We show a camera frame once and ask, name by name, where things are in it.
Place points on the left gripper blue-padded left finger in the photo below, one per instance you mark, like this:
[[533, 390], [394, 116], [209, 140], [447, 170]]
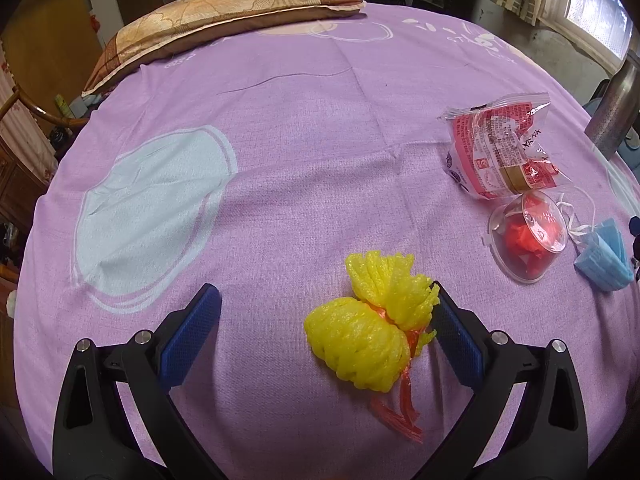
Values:
[[182, 334]]

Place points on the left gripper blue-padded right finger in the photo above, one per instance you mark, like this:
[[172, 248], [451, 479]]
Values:
[[461, 338]]

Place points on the yellow foam fruit net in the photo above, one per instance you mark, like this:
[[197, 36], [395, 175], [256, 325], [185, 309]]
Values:
[[371, 338]]

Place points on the clear cup with red wrappers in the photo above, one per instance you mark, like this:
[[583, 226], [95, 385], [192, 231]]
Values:
[[525, 236]]

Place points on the red clear snack bag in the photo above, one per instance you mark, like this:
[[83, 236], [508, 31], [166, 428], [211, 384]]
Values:
[[495, 150]]

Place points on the blue face mask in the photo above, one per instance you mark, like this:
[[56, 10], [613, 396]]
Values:
[[602, 257]]

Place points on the blue cushioned chair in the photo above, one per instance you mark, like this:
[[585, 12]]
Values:
[[591, 106]]

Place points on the steel water bottle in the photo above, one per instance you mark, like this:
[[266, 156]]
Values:
[[618, 108]]

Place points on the purple bed sheet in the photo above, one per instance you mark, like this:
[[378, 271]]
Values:
[[258, 163]]

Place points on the window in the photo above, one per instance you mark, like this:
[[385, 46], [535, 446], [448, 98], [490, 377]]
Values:
[[602, 29]]

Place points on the wooden armchair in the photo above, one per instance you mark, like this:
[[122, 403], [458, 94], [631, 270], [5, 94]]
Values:
[[18, 95]]

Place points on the red patterned curtain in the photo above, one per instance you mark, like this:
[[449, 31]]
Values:
[[28, 143]]

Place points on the brown floral pillow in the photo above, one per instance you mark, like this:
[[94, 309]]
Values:
[[185, 24]]

